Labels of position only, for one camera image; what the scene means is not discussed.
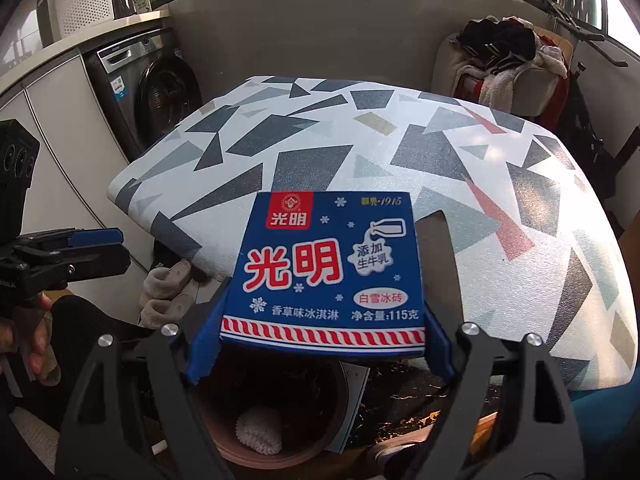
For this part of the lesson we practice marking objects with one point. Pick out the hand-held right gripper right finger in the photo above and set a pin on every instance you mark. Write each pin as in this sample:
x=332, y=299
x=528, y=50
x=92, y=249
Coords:
x=441, y=352

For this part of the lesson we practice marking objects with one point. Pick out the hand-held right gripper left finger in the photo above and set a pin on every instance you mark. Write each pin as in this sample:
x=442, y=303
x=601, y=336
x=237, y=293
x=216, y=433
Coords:
x=202, y=347

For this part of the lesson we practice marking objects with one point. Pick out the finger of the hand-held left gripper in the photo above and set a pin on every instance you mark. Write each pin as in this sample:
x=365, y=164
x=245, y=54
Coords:
x=92, y=238
x=95, y=262

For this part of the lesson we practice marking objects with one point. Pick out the brown round trash bin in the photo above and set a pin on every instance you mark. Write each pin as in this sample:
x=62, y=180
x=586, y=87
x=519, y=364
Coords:
x=320, y=410

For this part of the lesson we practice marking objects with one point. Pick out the blue ice cream box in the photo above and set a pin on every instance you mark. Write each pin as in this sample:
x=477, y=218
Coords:
x=320, y=270

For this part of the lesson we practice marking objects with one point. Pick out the person's left hand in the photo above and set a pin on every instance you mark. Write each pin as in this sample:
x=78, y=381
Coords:
x=35, y=355

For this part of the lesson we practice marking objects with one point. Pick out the beige fluffy slipper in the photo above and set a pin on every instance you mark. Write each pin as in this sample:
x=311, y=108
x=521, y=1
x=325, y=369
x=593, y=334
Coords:
x=170, y=310
x=167, y=280

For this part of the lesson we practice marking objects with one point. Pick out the white cabinet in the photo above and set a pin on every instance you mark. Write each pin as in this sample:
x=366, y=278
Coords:
x=50, y=110

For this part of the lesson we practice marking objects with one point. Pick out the grey washing machine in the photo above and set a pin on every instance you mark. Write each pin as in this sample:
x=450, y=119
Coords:
x=160, y=95

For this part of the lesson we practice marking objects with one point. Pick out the white laundry basket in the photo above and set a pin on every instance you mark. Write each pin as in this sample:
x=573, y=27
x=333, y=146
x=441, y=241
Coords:
x=80, y=5

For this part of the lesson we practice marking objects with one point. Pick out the teal cloth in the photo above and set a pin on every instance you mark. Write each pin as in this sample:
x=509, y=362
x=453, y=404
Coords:
x=610, y=435

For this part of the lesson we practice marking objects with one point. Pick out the white fleece garment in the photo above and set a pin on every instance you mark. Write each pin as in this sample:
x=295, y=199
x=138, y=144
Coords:
x=497, y=90

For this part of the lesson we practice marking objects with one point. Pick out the beige armchair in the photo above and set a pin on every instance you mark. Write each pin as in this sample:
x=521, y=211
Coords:
x=535, y=90

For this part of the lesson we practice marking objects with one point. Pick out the black exercise bike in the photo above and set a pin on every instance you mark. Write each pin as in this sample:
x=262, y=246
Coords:
x=585, y=105

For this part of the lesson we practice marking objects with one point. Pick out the pale pink cloth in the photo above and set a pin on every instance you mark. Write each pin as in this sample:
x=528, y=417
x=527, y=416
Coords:
x=552, y=60

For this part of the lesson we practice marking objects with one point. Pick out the black striped garment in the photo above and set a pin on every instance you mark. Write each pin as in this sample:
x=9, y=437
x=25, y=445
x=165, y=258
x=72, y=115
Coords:
x=500, y=45

